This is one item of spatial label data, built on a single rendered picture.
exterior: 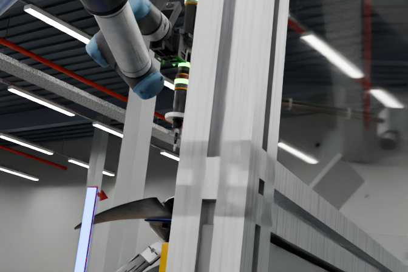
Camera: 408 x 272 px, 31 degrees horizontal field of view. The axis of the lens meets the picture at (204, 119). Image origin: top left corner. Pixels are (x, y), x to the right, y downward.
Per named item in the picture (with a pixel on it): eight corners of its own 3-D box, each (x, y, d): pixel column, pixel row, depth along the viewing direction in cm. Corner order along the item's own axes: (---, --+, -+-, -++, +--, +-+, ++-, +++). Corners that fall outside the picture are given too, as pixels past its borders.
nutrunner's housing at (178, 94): (183, 132, 195) (201, -21, 208) (185, 128, 191) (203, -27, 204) (168, 129, 194) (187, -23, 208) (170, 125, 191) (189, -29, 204)
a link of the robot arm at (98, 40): (103, 71, 170) (135, 38, 169) (77, 42, 175) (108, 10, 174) (118, 82, 177) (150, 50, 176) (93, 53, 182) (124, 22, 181)
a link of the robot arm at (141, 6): (105, 6, 173) (130, -20, 172) (127, 25, 182) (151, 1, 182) (122, 25, 169) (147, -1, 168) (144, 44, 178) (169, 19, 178)
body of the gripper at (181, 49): (163, 65, 194) (141, 48, 184) (167, 36, 197) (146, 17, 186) (188, 64, 191) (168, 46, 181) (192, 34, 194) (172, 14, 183)
